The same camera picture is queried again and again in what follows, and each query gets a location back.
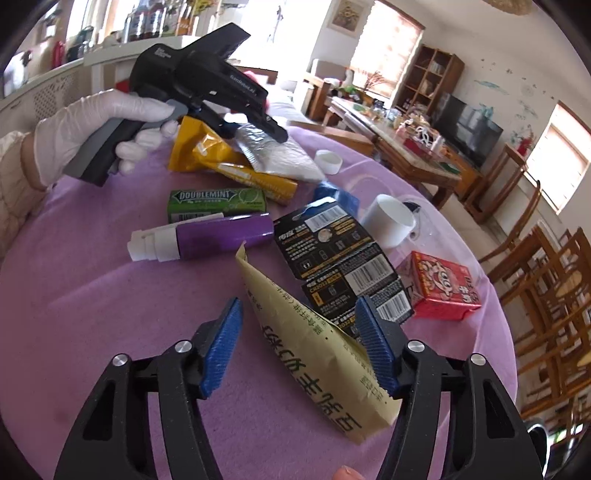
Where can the person's left forearm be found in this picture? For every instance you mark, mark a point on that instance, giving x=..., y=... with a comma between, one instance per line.
x=18, y=194

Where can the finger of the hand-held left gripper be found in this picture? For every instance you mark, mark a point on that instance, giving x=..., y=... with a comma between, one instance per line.
x=221, y=125
x=265, y=123

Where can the framed flower painting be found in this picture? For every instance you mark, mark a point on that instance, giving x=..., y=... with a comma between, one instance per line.
x=346, y=14

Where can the window with pleated blind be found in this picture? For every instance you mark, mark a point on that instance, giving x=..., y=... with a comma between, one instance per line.
x=388, y=50

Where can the blue wrapper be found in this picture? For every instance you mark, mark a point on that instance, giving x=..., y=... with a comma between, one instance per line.
x=345, y=198

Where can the person's right hand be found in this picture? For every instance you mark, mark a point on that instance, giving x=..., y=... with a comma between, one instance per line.
x=348, y=473

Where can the green gum box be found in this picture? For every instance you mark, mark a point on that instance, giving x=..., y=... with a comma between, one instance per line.
x=212, y=204

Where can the gold ceiling lamp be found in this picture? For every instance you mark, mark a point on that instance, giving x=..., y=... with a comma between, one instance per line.
x=512, y=4

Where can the bright balcony door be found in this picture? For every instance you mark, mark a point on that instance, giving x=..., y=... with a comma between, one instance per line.
x=295, y=32

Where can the wooden side chair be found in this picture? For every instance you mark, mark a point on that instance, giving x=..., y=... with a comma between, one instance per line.
x=503, y=184

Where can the beige paper bag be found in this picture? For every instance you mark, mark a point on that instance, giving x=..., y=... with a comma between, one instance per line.
x=304, y=353

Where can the purple bottle with white cap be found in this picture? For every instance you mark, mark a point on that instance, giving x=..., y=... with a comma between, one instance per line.
x=217, y=236

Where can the window with brown frame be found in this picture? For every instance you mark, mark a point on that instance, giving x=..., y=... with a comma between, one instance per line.
x=561, y=157

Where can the purple tablecloth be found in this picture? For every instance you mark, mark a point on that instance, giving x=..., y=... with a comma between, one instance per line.
x=92, y=300

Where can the small white cap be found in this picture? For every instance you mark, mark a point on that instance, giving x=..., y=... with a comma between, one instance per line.
x=328, y=161

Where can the wooden television stand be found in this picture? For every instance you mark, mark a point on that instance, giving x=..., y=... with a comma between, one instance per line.
x=468, y=173

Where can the wooden bookshelf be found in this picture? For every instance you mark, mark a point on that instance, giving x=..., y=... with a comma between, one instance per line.
x=431, y=78

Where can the yellow snack wrapper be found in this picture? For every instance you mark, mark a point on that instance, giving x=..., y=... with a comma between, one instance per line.
x=198, y=153

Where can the person's left hand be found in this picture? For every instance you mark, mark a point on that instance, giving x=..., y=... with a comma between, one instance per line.
x=78, y=121

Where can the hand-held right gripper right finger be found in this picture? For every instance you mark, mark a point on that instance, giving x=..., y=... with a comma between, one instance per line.
x=376, y=353

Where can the white lattice cabinet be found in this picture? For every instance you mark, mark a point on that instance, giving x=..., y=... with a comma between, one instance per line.
x=51, y=92

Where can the red drink carton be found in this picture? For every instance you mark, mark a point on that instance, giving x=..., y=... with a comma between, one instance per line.
x=438, y=287

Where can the row of bottles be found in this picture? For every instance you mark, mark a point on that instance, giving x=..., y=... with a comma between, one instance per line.
x=152, y=21

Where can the black battery card packaging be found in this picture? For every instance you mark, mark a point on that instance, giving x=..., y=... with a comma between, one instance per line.
x=332, y=249

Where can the white paper cup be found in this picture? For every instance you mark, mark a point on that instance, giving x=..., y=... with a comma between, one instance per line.
x=388, y=225

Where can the clear plastic wrapper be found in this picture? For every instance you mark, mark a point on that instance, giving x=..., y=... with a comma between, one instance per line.
x=429, y=227

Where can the black television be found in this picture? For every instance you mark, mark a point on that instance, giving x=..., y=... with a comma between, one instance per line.
x=468, y=127

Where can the wooden coffee table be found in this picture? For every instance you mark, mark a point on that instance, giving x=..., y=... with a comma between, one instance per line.
x=415, y=159

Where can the wooden armchair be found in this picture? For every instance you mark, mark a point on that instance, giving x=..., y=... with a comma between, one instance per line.
x=323, y=87

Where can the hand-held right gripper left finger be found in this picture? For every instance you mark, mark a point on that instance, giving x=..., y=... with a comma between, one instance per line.
x=222, y=348

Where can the wooden dining chair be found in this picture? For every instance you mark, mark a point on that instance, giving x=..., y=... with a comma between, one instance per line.
x=549, y=364
x=540, y=258

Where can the silver foil packet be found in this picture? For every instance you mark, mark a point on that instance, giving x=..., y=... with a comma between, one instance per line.
x=286, y=159

